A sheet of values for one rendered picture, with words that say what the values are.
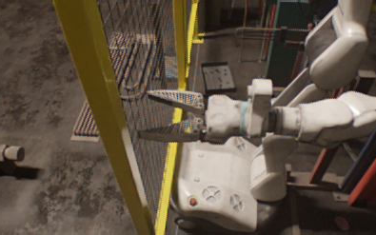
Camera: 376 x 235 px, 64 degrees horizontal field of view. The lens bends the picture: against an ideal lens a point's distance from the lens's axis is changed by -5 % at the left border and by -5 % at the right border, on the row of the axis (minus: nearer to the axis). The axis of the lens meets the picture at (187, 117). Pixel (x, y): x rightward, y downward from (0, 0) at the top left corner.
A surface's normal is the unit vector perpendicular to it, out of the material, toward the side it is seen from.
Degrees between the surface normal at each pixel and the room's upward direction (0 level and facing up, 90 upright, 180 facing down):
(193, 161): 0
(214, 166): 0
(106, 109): 90
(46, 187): 0
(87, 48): 90
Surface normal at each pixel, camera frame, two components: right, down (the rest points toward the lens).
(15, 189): -0.03, -0.67
